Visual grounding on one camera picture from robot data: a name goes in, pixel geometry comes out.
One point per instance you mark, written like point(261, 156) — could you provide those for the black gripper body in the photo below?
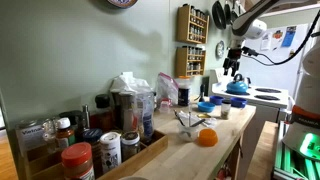
point(232, 58)

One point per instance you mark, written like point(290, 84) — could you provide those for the dark blue measuring cup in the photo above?
point(238, 102)
point(216, 100)

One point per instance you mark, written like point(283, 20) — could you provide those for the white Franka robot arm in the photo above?
point(248, 28)

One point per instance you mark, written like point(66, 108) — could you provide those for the blue kettle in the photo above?
point(237, 86)

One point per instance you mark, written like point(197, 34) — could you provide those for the white stove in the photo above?
point(253, 89)

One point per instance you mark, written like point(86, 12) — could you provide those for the black stove burner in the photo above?
point(248, 93)
point(266, 97)
point(268, 90)

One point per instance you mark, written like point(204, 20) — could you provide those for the small black bottle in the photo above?
point(202, 93)

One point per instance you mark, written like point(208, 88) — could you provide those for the white paper sheet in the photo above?
point(265, 40)

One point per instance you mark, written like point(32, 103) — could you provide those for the small glass spice jar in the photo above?
point(225, 110)

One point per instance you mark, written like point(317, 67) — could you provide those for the white refrigerator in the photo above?
point(276, 73)

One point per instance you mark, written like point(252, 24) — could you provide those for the light blue bowl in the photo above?
point(206, 107)

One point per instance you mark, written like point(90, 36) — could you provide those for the small black hanging pan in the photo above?
point(234, 15)

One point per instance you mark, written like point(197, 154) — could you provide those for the large black hanging pan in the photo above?
point(218, 15)

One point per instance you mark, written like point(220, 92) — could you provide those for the medium black hanging pan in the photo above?
point(227, 12)

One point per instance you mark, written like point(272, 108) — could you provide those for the short wooden spice rack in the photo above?
point(180, 61)

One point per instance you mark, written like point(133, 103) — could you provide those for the dark container orange lid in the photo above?
point(183, 95)

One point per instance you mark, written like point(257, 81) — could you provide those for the orange fridge magnet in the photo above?
point(277, 35)

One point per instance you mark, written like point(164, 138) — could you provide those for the yellow lid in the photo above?
point(203, 115)

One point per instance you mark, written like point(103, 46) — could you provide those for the thin metal utensil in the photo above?
point(189, 116)

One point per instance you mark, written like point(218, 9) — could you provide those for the blue paper sheet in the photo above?
point(288, 36)

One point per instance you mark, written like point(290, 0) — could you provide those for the tall wooden spice rack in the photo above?
point(181, 23)

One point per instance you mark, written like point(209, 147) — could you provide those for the clear zip bag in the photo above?
point(166, 88)

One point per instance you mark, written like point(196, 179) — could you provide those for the orange fruit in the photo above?
point(207, 137)

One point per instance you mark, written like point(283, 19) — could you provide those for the small pink lidded container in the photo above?
point(164, 105)

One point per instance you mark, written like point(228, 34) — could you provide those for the clear glass bowl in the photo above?
point(187, 133)

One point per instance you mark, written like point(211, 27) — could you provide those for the clear container blue label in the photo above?
point(146, 116)

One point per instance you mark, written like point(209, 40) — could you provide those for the white plastic bag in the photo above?
point(128, 83)

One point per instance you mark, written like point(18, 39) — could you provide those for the metal robot stand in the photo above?
point(283, 160)

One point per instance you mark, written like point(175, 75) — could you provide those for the wooden tray box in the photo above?
point(153, 146)

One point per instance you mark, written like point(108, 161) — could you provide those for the glass metal french press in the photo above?
point(126, 111)

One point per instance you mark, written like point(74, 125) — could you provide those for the dark glass bottle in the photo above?
point(103, 116)

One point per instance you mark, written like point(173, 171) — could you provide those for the white spice container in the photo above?
point(110, 153)

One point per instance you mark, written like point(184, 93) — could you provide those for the white bowl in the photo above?
point(133, 178)

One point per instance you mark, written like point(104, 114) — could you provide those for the metal pepper grinder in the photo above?
point(86, 116)

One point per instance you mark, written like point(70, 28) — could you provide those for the jar with blue lid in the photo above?
point(92, 135)

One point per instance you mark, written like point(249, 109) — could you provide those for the black lidded jar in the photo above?
point(71, 116)

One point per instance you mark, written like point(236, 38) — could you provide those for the small bottle white cap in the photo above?
point(65, 135)

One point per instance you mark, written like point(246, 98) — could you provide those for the red lid peanut butter jar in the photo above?
point(78, 163)

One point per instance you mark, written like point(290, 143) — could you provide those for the clear glass jar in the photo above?
point(49, 130)

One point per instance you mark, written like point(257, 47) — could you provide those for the grey printed box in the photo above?
point(31, 136)

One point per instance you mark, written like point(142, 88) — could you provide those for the round wall clock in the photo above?
point(220, 49)

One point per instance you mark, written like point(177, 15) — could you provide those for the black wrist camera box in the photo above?
point(249, 51)

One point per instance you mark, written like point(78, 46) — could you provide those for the decorative wall plate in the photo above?
point(121, 2)

